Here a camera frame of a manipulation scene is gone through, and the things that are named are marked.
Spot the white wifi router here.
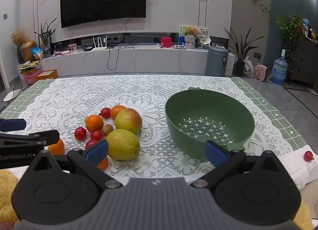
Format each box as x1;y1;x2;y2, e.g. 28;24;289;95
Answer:
92;36;107;52

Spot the teddy bear toy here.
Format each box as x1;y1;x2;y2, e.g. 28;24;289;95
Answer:
184;26;197;37

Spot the brown kiwi fruit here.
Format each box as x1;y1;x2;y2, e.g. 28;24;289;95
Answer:
102;124;114;136

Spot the green colander bowl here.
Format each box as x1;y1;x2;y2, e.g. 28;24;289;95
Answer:
165;88;255;161

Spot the white marble tv console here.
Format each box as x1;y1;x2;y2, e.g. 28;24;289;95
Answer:
39;44;236;77

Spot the pink small heater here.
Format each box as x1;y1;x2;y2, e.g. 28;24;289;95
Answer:
254;63;268;82

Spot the orange cardboard box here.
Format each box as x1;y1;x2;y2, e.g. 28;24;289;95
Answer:
36;70;58;81

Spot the green grid table mat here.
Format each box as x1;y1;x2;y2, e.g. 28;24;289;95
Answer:
1;75;306;154

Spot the red green apple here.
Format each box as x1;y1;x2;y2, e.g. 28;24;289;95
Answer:
115;108;142;135

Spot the green plant in vase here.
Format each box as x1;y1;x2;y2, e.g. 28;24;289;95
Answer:
34;17;57;58

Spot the dark cabinet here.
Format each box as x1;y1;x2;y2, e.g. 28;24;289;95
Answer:
291;35;317;87

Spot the red box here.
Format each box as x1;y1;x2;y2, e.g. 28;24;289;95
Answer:
160;37;172;48

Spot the white paper sheet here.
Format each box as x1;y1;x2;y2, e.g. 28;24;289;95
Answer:
278;145;317;190

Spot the golden vase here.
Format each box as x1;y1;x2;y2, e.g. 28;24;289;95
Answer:
20;40;37;62

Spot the potted plant by bin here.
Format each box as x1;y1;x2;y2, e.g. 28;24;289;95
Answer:
224;27;265;77

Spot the leafy plant on cabinet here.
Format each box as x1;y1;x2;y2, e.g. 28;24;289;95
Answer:
276;14;303;67

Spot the green yellow apple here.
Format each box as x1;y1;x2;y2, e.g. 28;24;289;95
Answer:
106;129;140;161

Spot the white lace tablecloth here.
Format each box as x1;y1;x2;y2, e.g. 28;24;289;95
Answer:
1;75;297;178

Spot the black hanging cable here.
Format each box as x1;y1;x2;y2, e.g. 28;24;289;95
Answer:
106;45;136;70

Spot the red cherry tomato with stem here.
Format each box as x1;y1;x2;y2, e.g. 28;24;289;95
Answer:
99;107;111;119

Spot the orange mandarin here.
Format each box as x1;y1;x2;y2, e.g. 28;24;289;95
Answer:
110;105;126;120
85;115;104;133
97;156;108;170
48;139;65;156

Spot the red tomato on paper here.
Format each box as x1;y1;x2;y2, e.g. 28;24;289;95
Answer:
303;150;314;162

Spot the grey pedal trash bin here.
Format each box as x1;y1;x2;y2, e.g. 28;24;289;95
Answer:
205;46;229;77

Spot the orange mandarin by tomato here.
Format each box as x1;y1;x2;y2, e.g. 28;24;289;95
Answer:
110;105;126;120

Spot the pink basket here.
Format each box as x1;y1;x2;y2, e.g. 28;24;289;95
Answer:
23;69;42;85

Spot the blue water jug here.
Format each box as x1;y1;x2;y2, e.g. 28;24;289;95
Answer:
270;49;288;85

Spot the white plastic bag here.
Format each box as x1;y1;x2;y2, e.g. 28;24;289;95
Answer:
243;56;254;78

